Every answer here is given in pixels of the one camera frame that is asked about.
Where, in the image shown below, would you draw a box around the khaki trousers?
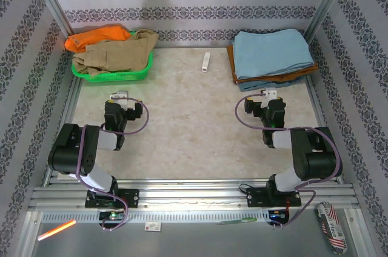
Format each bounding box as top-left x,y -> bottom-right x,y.
72,28 -> 160,76

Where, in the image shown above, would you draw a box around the grey-blue folded trousers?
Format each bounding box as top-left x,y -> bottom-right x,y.
238,75 -> 307,93

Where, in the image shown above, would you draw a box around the brown folded trousers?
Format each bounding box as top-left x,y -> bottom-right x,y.
226,43 -> 319,84

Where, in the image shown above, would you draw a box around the orange trousers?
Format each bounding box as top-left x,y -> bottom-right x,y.
64,25 -> 133,53

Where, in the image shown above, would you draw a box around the green plastic basket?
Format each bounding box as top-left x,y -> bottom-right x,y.
71,30 -> 155,84

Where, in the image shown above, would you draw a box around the white remote control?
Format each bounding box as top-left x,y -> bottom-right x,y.
201,52 -> 212,73

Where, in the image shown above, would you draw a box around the green pen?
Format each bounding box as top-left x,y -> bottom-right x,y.
216,217 -> 258,225

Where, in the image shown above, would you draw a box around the rolled flag print pouch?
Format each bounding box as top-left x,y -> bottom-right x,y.
316,201 -> 348,254

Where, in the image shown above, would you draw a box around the orange stick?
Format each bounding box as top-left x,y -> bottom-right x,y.
37,219 -> 76,241

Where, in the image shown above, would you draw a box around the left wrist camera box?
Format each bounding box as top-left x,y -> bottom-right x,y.
109,90 -> 130,101

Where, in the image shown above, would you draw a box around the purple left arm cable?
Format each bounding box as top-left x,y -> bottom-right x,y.
75,95 -> 150,233

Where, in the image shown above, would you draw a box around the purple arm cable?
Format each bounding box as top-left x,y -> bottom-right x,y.
75,95 -> 150,233
235,93 -> 343,230

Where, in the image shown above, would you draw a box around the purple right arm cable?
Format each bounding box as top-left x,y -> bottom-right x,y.
235,93 -> 343,230

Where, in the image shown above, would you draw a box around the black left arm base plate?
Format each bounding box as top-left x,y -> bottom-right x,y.
84,189 -> 140,209

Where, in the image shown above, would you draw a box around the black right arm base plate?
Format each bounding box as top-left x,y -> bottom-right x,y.
246,185 -> 303,208

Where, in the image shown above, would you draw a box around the aluminium rail frame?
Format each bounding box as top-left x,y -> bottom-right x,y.
28,178 -> 360,211

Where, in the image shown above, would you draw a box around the slotted grey cable duct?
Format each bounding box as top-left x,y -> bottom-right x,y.
41,210 -> 270,224

